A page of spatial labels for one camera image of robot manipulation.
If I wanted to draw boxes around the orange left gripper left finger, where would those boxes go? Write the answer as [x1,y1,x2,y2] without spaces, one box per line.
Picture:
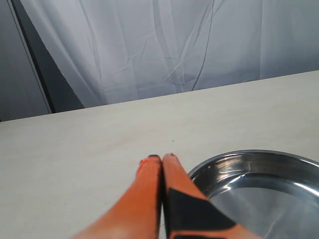
[73,155,161,239]

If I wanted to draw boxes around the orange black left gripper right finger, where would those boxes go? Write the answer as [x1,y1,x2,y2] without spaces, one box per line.
[162,153,260,239]

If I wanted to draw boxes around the round stainless steel pan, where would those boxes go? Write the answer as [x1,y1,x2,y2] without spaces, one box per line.
[189,149,319,239]

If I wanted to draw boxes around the white backdrop curtain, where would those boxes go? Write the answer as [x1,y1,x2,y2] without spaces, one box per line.
[22,0,319,108]

